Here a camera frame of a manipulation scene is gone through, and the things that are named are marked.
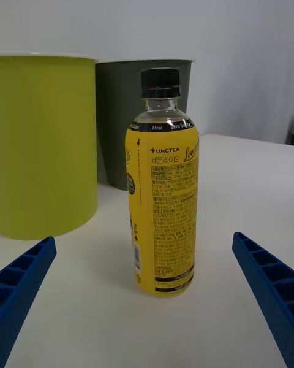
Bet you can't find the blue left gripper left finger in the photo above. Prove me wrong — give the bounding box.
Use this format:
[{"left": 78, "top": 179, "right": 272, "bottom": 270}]
[{"left": 0, "top": 236, "right": 58, "bottom": 368}]

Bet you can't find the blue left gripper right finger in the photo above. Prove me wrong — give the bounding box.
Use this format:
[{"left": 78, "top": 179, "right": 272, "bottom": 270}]
[{"left": 232, "top": 231, "right": 294, "bottom": 368}]

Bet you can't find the yellow label bottle black cap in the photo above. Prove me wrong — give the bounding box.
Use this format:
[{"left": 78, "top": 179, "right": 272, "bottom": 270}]
[{"left": 124, "top": 67, "right": 200, "bottom": 297}]

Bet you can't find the yellow-green plastic bin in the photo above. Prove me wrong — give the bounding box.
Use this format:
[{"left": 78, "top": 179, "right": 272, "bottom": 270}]
[{"left": 0, "top": 55, "right": 99, "bottom": 242}]

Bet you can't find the grey plastic bin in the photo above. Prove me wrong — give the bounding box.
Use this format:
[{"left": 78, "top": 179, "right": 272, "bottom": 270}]
[{"left": 94, "top": 58, "right": 196, "bottom": 191}]

